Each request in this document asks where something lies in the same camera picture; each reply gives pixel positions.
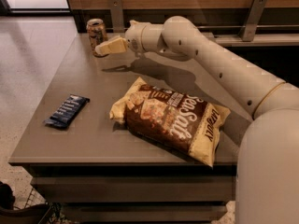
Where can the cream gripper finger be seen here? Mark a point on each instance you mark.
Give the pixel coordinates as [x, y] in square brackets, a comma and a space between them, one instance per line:
[116, 44]

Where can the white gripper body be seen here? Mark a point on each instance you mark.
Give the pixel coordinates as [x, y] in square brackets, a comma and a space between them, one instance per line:
[133, 38]

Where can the orange soda can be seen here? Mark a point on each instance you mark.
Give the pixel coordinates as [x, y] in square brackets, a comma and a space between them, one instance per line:
[97, 33]

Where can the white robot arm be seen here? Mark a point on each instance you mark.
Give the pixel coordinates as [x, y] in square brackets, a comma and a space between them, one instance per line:
[267, 183]

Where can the dark blue snack bar wrapper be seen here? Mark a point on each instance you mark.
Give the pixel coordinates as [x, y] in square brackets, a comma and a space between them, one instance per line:
[62, 117]

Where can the grey drawer cabinet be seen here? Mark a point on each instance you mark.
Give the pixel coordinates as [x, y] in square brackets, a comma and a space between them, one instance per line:
[99, 172]

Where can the brown sea salt chip bag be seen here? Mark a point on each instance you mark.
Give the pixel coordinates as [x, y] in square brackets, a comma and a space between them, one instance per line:
[178, 120]

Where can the left metal wall bracket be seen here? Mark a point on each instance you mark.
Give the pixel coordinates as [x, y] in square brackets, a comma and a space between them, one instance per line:
[116, 12]

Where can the metal wall bracket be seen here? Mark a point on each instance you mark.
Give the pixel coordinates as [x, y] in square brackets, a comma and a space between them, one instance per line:
[116, 12]
[253, 17]

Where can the right metal wall bracket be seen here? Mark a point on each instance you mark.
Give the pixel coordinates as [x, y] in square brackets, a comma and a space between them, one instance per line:
[253, 17]

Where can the dark bag with wire basket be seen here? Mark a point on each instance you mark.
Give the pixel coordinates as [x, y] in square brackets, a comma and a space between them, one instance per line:
[36, 214]

